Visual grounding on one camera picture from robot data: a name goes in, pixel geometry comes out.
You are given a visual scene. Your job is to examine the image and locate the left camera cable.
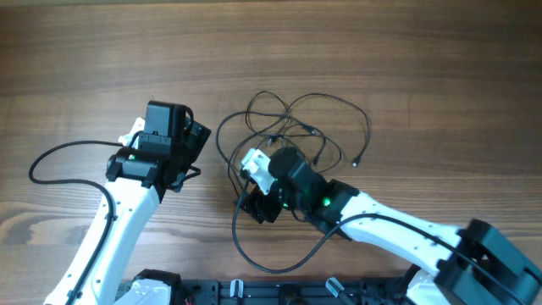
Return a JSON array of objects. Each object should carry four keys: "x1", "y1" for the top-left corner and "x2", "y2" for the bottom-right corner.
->
[{"x1": 28, "y1": 130, "x2": 143, "y2": 305}]

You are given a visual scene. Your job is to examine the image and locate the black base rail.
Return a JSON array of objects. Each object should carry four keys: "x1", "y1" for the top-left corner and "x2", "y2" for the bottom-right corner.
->
[{"x1": 118, "y1": 277, "x2": 416, "y2": 305}]

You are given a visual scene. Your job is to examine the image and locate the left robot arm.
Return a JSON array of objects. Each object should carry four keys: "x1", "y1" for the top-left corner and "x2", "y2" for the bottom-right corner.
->
[{"x1": 45, "y1": 101, "x2": 211, "y2": 304}]

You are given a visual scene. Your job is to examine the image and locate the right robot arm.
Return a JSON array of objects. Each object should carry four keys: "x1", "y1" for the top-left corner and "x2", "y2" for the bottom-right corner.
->
[{"x1": 241, "y1": 147, "x2": 541, "y2": 304}]

